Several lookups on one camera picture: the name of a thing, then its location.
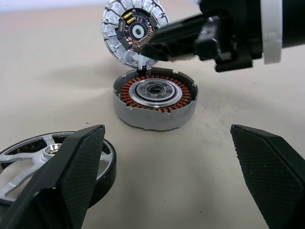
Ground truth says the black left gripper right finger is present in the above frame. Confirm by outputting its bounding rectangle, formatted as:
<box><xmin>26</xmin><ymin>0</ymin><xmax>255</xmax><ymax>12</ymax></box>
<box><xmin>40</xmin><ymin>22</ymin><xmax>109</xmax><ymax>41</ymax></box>
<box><xmin>230</xmin><ymin>124</ymin><xmax>305</xmax><ymax>229</ymax></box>

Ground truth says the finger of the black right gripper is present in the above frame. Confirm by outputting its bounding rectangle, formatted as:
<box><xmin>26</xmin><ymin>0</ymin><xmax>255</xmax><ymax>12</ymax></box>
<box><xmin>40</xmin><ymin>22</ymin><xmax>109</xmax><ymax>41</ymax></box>
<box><xmin>139</xmin><ymin>43</ymin><xmax>199</xmax><ymax>63</ymax></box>
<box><xmin>152</xmin><ymin>15</ymin><xmax>211</xmax><ymax>46</ymax></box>

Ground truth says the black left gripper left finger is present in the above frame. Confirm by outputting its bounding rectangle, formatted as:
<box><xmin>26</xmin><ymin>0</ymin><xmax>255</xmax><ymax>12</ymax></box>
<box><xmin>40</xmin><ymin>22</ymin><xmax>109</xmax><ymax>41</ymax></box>
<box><xmin>0</xmin><ymin>124</ymin><xmax>106</xmax><ymax>229</ymax></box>

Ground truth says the silver spoked rotor black rim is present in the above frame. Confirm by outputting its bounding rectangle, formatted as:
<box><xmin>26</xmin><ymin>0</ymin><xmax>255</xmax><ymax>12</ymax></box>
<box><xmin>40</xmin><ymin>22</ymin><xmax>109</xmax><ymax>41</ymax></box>
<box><xmin>0</xmin><ymin>130</ymin><xmax>117</xmax><ymax>208</ymax></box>

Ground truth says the round metal wheel part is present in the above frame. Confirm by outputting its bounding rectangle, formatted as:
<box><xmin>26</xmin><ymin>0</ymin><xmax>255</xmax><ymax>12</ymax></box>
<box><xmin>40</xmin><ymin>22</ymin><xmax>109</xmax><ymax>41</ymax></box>
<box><xmin>102</xmin><ymin>0</ymin><xmax>170</xmax><ymax>70</ymax></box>

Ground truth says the black gear part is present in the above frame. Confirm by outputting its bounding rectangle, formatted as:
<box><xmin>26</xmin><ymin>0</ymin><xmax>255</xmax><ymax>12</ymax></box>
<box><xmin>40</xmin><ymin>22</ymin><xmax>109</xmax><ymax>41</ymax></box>
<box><xmin>112</xmin><ymin>67</ymin><xmax>200</xmax><ymax>132</ymax></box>

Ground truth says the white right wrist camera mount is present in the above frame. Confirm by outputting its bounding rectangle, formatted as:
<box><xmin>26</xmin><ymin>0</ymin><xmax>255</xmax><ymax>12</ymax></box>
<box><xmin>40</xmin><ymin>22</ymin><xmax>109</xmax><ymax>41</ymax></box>
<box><xmin>187</xmin><ymin>0</ymin><xmax>284</xmax><ymax>65</ymax></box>

